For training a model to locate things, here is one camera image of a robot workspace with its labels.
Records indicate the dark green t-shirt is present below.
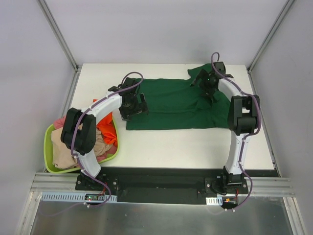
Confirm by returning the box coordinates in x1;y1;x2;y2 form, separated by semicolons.
126;64;230;131

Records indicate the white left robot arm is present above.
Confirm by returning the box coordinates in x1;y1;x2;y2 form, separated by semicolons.
61;77;148;190

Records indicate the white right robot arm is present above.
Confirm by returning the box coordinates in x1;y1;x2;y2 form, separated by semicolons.
188;62;261;195

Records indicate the orange t-shirt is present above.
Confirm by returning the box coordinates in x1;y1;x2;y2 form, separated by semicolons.
96;112;118;147

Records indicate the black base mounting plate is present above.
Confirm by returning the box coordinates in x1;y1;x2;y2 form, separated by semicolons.
46;164;252;204

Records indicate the beige t-shirt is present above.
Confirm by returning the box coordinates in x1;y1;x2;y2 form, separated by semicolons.
50;126;111;169

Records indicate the lime green plastic basket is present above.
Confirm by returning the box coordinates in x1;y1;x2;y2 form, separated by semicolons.
44;117;118;174

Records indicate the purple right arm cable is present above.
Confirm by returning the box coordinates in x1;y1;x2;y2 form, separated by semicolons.
207;52;261;215

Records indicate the left aluminium frame post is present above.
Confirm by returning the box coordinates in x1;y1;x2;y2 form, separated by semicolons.
36;0;82;72

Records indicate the aluminium frame post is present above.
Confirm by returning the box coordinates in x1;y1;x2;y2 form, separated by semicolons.
247;0;296;74
36;0;82;72

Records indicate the right white cable duct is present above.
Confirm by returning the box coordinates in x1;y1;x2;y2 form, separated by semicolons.
205;197;223;206

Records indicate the white cable duct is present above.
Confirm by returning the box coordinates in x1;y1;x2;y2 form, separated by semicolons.
205;197;223;206
41;192;117;203

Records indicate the aluminium front rail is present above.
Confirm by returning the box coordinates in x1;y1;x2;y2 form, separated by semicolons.
31;172;296;197

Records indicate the right aluminium frame post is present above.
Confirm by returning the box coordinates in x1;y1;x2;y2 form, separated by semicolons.
247;0;296;74

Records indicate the left white cable duct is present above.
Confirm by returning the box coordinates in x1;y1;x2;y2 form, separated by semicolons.
41;192;117;203

